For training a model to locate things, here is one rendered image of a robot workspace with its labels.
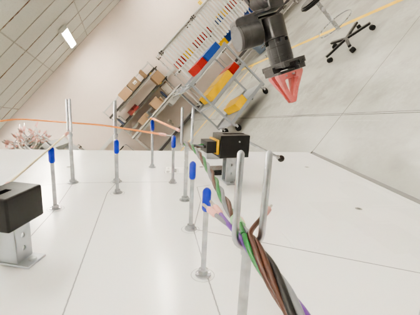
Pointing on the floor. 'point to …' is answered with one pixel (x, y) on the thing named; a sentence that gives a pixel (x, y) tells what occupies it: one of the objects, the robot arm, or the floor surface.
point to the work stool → (336, 27)
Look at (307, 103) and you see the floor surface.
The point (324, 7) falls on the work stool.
